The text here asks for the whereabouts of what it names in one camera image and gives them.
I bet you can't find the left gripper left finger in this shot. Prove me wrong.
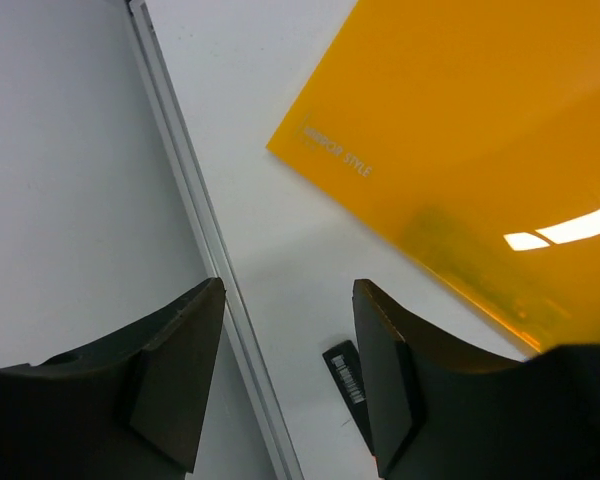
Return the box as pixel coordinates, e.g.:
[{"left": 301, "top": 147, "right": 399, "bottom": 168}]
[{"left": 0, "top": 278, "right": 226, "bottom": 479}]

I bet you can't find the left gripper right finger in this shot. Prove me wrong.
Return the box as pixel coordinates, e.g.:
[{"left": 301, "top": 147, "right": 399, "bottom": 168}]
[{"left": 353, "top": 279, "right": 600, "bottom": 479}]

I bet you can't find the black orange highlighter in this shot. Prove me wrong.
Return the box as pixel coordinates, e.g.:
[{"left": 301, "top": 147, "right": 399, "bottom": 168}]
[{"left": 322, "top": 340, "right": 377, "bottom": 461}]

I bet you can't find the orange plastic folder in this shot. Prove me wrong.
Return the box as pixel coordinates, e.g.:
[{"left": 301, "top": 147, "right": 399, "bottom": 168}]
[{"left": 267, "top": 1, "right": 600, "bottom": 351}]

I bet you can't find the aluminium table frame rail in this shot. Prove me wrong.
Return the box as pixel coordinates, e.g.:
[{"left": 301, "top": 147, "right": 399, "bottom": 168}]
[{"left": 127, "top": 1, "right": 304, "bottom": 479}]

